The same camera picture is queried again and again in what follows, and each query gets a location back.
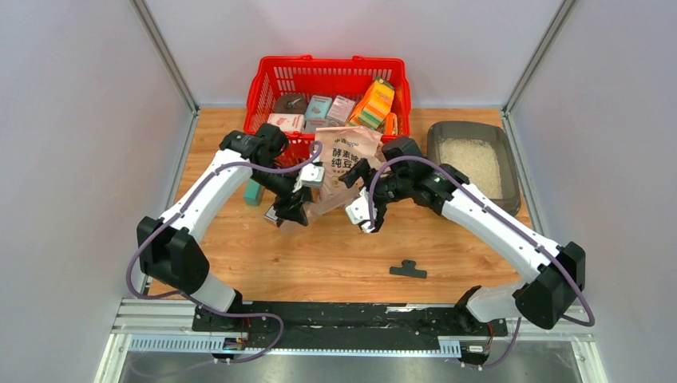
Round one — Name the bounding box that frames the pink cat litter bag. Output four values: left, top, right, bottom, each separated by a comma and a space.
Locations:
306, 126, 384, 223

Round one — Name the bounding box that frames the black bag clip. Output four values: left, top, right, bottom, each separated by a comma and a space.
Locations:
389, 259, 427, 279

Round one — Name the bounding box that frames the clear plastic scoop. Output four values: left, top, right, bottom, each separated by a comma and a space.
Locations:
279, 220, 308, 235

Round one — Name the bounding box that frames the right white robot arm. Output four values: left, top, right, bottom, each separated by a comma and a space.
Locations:
339, 136, 595, 334

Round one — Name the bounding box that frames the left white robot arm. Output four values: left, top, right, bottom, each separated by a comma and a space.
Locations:
129, 123, 324, 331

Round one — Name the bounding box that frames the black rectangular box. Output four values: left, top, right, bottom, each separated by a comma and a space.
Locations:
264, 206, 280, 227

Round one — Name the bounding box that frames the teal rectangular box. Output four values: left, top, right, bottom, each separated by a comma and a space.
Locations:
243, 179, 265, 207

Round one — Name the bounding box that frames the grey pink small box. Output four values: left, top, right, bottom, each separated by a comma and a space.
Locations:
326, 96, 356, 126

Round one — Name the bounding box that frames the teal small box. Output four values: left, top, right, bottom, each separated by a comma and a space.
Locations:
304, 95, 334, 120

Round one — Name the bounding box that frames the pink white box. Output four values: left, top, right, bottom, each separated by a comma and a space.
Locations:
267, 113, 305, 132

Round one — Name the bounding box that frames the grey litter box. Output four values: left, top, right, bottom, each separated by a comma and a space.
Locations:
427, 120, 521, 216

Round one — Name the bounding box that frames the orange item in basket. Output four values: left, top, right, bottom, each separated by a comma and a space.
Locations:
382, 112, 398, 136

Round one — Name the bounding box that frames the orange striped sponge pack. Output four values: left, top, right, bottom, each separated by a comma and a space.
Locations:
346, 77, 395, 130

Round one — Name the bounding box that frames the brown round tin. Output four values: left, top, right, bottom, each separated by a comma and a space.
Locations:
272, 93, 308, 114

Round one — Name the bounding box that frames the red plastic shopping basket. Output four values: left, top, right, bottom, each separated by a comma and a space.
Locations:
243, 55, 411, 166

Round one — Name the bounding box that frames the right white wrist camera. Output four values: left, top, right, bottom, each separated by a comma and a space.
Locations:
344, 188, 376, 233

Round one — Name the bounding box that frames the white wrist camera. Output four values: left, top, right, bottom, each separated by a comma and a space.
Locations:
344, 188, 376, 233
293, 164, 325, 192

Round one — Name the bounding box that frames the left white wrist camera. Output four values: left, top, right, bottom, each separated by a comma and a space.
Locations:
293, 164, 325, 192

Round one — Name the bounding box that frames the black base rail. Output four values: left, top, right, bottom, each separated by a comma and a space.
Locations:
192, 301, 509, 363

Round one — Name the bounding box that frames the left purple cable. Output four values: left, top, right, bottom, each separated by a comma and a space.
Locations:
125, 140, 323, 377

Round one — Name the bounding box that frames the purple cable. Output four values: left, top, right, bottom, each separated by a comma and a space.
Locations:
367, 154, 596, 370
125, 140, 323, 377

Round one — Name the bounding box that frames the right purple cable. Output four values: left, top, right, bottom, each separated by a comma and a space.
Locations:
367, 154, 596, 370

